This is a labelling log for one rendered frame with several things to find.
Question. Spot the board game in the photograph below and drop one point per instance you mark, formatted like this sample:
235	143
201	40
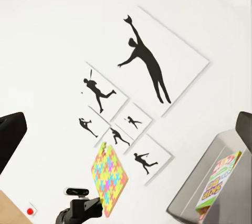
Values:
215	183

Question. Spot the electric switch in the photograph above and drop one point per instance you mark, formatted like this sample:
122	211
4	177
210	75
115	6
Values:
30	209

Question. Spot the jigsaw puzzle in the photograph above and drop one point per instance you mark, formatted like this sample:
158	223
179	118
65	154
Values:
109	176

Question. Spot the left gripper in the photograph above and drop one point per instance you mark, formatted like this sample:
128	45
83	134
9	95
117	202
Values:
81	210

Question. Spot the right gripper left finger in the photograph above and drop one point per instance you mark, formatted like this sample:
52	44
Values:
12	130

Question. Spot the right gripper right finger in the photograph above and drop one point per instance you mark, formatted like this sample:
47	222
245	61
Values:
243	127

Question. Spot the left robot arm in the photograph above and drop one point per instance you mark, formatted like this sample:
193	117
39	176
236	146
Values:
81	209

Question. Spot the toy box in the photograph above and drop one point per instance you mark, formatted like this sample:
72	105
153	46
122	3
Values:
233	203

